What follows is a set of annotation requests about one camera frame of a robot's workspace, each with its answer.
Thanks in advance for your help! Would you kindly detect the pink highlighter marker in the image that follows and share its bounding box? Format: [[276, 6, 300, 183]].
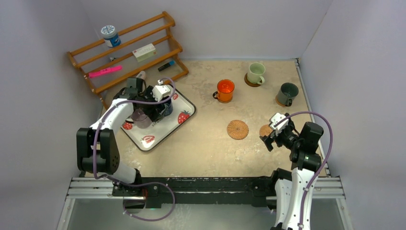
[[89, 65, 123, 78]]

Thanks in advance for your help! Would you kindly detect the white strawberry metal tray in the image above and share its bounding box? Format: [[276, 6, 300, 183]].
[[122, 90, 196, 152]]

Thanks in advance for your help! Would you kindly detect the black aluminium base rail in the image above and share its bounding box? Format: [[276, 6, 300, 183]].
[[65, 176, 345, 210]]

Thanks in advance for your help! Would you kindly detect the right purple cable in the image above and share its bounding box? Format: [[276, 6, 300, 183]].
[[274, 111, 334, 230]]

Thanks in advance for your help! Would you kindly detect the dark grooved wooden coaster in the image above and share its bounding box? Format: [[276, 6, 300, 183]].
[[244, 73, 261, 87]]

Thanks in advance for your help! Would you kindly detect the small white pink object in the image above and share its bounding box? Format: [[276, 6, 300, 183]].
[[136, 71, 146, 80]]

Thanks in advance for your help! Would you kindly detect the dark green mug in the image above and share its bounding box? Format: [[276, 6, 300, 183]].
[[276, 82, 299, 107]]

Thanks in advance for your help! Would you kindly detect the orange mug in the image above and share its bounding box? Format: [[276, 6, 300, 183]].
[[213, 79, 235, 103]]

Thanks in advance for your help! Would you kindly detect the light green mug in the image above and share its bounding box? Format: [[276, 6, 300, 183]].
[[247, 62, 266, 85]]

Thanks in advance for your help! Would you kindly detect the lilac purple mug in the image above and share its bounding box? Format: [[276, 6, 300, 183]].
[[131, 109, 152, 129]]

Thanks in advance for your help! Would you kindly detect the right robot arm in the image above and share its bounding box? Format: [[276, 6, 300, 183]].
[[261, 113, 324, 230]]

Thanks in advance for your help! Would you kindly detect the wooden tiered shelf rack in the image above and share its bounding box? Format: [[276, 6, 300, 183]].
[[67, 11, 189, 109]]

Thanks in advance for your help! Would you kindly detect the brown wooden round coaster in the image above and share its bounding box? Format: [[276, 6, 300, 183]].
[[275, 97, 286, 107]]

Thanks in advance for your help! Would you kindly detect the woven rattan round coaster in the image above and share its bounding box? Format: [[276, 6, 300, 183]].
[[226, 120, 249, 140]]

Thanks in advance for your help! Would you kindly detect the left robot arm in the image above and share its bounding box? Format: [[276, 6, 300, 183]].
[[76, 78, 176, 196]]

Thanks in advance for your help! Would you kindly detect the white green small box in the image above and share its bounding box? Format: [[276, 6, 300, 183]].
[[132, 43, 157, 63]]

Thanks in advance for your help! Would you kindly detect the blue white lidded jar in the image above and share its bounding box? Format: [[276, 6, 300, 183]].
[[101, 25, 121, 48]]

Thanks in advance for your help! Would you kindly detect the black blue marker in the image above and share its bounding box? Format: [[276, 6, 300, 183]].
[[158, 60, 175, 72]]

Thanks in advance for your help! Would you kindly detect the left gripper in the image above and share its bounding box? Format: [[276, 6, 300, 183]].
[[137, 86, 167, 122]]

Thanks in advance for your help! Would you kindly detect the dark blue mug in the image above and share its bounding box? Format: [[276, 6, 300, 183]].
[[162, 99, 173, 117]]

